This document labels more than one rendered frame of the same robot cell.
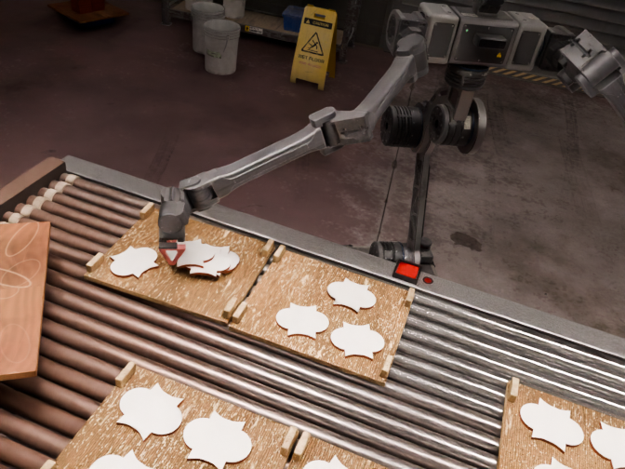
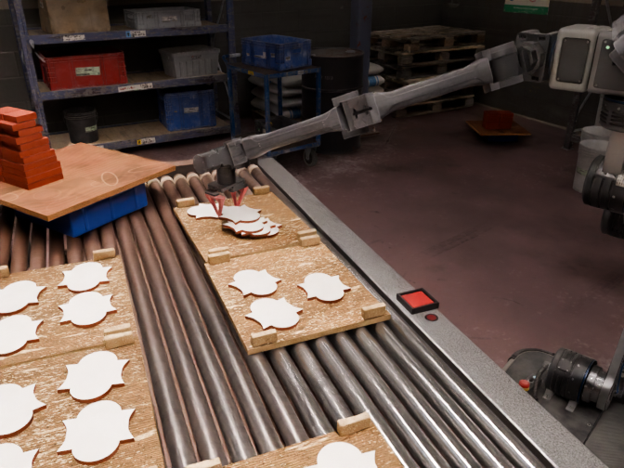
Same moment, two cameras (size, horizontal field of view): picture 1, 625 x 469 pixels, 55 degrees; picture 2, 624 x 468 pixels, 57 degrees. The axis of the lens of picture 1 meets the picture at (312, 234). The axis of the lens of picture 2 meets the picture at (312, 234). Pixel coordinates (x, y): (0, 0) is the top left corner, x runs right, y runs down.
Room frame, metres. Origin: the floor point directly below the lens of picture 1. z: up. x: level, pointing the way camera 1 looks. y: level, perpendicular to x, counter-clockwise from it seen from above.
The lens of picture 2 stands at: (0.47, -1.10, 1.70)
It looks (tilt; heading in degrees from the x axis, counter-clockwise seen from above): 26 degrees down; 54
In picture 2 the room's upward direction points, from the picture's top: straight up
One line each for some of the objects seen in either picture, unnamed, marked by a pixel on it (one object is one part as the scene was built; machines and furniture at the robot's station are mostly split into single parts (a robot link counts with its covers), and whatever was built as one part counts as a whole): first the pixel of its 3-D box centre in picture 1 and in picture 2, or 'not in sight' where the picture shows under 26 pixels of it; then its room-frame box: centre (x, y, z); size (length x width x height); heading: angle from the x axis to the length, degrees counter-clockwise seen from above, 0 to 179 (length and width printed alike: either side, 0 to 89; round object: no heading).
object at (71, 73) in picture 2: not in sight; (83, 67); (1.94, 4.31, 0.78); 0.66 x 0.45 x 0.28; 173
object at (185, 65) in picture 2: not in sight; (189, 61); (2.91, 4.17, 0.76); 0.50 x 0.36 x 0.24; 179
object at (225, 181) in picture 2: (172, 220); (226, 175); (1.23, 0.37, 1.09); 0.10 x 0.07 x 0.07; 17
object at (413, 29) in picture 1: (412, 43); (526, 58); (1.83, -0.20, 1.45); 0.09 x 0.08 x 0.12; 103
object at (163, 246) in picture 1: (172, 247); (221, 200); (1.21, 0.36, 1.02); 0.07 x 0.07 x 0.09; 17
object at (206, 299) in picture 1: (185, 261); (242, 224); (1.27, 0.34, 0.93); 0.41 x 0.35 x 0.02; 78
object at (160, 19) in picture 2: not in sight; (162, 18); (2.68, 4.19, 1.16); 0.60 x 0.40 x 0.15; 176
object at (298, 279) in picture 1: (326, 310); (290, 289); (1.17, -0.07, 0.93); 0.41 x 0.35 x 0.02; 76
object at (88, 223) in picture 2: not in sight; (80, 197); (0.90, 0.76, 0.97); 0.31 x 0.31 x 0.10; 21
